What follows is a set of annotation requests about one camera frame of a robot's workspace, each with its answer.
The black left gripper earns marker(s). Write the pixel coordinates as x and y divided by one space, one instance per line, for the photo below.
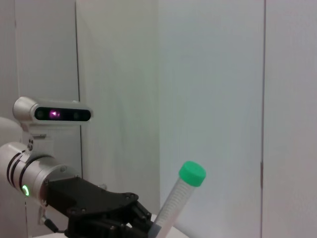
86 198

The clear tube green cap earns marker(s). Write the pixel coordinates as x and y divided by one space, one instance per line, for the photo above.
192 174

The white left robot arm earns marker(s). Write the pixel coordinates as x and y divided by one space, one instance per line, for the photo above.
32 173

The tall white cabinet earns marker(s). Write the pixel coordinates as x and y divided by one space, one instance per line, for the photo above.
111 74

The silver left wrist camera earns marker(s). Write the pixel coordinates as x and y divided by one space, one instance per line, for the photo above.
57 114

